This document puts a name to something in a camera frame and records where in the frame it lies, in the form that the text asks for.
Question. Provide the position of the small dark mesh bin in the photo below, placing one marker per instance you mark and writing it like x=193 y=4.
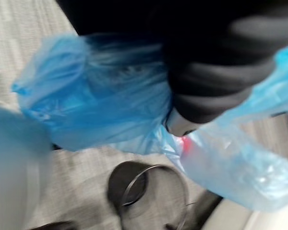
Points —
x=156 y=206

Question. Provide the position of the blue plastic rubbish bag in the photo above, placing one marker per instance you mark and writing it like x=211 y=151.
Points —
x=91 y=100

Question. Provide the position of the left robot hand black cloth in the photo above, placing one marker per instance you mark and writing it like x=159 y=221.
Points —
x=206 y=48

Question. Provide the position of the white furniture edge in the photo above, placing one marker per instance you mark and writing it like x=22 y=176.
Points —
x=259 y=220

